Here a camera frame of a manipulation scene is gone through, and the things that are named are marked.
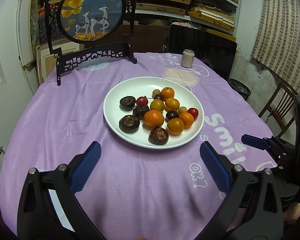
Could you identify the round black speaker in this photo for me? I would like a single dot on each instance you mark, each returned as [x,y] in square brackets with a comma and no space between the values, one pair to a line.
[239,87]

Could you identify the dark cherry front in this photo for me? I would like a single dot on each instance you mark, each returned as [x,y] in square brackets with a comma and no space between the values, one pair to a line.
[158,97]

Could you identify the large red tomato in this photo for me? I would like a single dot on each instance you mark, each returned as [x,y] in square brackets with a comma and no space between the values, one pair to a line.
[194,112]

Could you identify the black carved screen stand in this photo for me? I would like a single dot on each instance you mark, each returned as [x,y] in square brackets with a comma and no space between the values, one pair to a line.
[104,26]

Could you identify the dark water chestnut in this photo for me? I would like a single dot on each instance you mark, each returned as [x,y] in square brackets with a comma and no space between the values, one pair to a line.
[129,124]
[127,103]
[140,111]
[158,136]

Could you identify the small mandarin orange right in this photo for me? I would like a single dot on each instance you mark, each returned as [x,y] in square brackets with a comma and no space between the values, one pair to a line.
[187,119]

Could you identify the wooden chair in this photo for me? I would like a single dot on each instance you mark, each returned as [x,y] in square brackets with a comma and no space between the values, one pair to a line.
[279,105]

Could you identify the shelf with framed boards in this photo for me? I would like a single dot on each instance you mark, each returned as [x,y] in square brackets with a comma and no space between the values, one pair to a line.
[190,2]

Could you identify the yellow-orange tomato back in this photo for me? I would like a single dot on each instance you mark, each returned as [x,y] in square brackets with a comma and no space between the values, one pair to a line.
[157,105]

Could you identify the dark water chestnut front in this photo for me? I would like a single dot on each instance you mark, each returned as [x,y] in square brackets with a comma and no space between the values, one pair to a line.
[158,136]

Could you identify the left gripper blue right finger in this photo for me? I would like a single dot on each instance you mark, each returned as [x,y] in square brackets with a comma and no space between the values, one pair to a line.
[214,164]

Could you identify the mandarin orange front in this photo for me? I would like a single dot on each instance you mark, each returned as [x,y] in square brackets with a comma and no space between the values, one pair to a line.
[153,119]

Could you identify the white drink can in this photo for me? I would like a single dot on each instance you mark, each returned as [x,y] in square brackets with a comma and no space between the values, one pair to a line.
[187,58]

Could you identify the purple printed tablecloth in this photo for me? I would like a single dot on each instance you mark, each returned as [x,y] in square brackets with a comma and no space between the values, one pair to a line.
[132,191]

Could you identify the small red cherry tomato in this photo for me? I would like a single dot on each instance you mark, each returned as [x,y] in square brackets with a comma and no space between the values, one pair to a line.
[141,101]

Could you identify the tan longan small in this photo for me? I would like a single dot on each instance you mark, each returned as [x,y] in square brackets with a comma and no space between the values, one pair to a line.
[155,92]

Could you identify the white oval plate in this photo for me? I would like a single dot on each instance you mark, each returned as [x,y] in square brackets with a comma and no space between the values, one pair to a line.
[144,86]

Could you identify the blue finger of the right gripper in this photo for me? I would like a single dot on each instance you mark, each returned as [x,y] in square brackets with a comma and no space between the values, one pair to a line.
[254,142]

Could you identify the mandarin orange back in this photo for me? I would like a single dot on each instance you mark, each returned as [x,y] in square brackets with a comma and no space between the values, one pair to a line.
[167,93]

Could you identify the dark water chestnut middle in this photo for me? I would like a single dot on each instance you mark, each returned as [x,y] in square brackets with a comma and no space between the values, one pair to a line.
[140,111]

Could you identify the dark water chestnut back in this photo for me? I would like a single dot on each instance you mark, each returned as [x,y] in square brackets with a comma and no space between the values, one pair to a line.
[129,124]

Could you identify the dark red cherry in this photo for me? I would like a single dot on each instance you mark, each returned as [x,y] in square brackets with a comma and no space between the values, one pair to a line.
[171,115]

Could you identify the yellow-orange tomato right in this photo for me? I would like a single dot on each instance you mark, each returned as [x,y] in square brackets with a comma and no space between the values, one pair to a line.
[172,104]

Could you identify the tan longan by fruits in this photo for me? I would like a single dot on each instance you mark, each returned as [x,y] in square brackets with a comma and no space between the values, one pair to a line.
[182,110]

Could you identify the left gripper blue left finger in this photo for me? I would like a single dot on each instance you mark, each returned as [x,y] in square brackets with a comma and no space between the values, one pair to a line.
[84,166]

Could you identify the large yellow-orange tomato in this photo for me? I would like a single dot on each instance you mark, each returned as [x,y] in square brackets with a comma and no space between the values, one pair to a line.
[175,126]

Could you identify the dark water chestnut left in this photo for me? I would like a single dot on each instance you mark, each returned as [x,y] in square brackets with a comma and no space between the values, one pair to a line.
[127,103]

